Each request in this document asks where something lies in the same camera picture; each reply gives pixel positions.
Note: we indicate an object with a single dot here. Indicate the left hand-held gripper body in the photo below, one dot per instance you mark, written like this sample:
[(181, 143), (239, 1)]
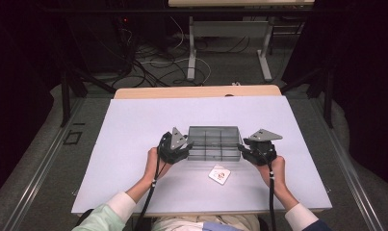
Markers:
[(172, 152)]

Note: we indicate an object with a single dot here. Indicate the white table cover board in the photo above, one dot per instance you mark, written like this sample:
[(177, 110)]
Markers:
[(134, 122)]

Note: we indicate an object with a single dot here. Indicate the black metal stand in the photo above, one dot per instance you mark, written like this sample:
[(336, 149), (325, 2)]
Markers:
[(328, 96), (65, 96)]

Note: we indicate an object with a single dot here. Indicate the aluminium floor rail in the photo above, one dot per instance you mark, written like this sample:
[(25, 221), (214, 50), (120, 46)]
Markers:
[(349, 176), (37, 176)]

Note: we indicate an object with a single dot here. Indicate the person's left hand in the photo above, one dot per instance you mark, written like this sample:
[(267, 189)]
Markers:
[(153, 166)]

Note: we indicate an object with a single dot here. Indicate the person's torso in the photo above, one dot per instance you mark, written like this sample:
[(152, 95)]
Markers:
[(207, 224)]

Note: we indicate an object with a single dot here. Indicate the clear plastic compartment box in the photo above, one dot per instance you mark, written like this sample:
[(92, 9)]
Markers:
[(214, 142)]

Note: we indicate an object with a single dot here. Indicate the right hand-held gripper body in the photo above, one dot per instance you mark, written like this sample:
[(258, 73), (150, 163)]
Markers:
[(260, 152)]

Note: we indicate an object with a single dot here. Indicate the white metal frame desk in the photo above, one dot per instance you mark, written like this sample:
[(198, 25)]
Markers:
[(191, 48)]

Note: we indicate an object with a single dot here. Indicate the black computer tower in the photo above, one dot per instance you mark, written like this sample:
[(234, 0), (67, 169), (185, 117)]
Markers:
[(124, 20)]

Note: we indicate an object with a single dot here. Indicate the person's right hand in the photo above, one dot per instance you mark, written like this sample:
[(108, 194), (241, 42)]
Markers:
[(276, 173)]

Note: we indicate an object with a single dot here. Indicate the small white square packet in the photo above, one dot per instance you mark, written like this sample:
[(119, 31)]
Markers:
[(219, 174)]

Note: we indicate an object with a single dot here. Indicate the wooden table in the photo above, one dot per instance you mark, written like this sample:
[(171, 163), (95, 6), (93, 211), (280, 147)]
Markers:
[(182, 92)]

